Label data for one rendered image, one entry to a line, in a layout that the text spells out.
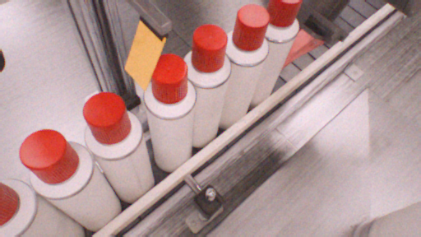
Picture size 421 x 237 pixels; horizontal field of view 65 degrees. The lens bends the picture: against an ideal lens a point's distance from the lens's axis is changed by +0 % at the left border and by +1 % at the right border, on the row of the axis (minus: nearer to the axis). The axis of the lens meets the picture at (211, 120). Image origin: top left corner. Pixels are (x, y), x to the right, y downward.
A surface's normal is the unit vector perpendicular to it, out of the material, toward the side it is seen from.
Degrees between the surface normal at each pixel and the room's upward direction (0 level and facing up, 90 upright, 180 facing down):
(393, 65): 0
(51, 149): 2
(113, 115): 2
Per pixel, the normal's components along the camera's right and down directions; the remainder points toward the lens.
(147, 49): -0.62, 0.29
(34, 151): 0.13, -0.49
